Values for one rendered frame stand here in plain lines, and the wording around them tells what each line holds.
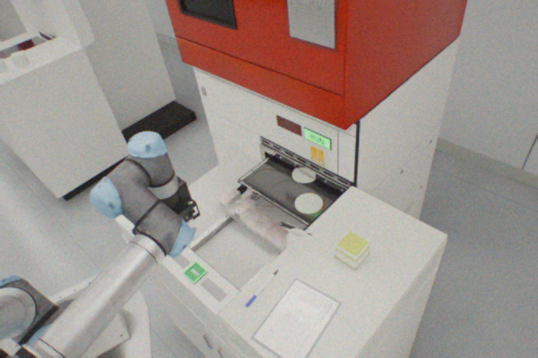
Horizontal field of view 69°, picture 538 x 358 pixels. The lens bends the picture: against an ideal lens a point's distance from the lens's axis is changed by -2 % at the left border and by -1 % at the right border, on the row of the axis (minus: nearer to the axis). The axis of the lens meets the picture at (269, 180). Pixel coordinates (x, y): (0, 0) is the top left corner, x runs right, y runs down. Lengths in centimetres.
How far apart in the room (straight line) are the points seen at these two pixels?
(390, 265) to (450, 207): 156
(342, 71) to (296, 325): 67
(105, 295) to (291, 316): 51
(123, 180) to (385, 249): 76
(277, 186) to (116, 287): 86
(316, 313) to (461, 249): 155
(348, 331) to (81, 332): 63
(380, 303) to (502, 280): 141
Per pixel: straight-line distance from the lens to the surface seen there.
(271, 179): 152
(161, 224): 83
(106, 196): 82
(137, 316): 139
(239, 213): 141
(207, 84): 173
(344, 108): 115
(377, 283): 115
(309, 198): 143
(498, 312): 235
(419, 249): 124
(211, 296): 117
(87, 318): 77
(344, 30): 103
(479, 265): 248
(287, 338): 107
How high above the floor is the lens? 194
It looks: 44 degrees down
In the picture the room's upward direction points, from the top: 9 degrees counter-clockwise
